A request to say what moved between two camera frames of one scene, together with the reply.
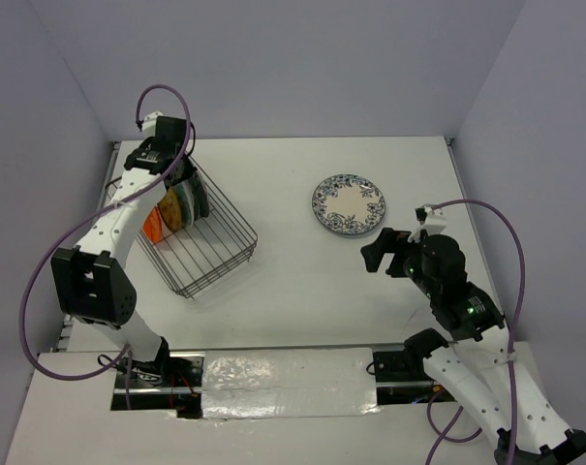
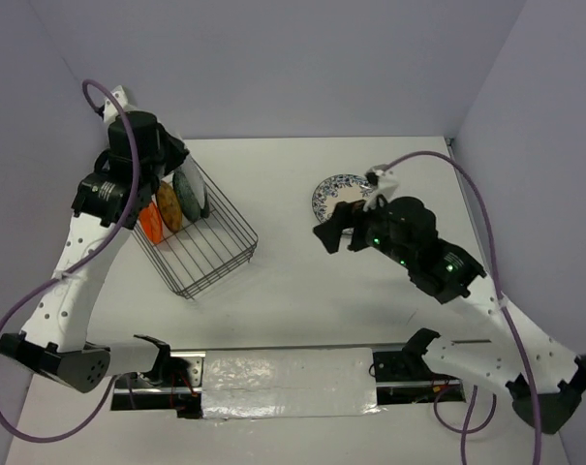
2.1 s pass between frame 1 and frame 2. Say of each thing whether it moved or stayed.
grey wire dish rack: stayed
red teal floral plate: moved
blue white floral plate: stayed
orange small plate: stayed
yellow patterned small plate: stayed
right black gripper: moved
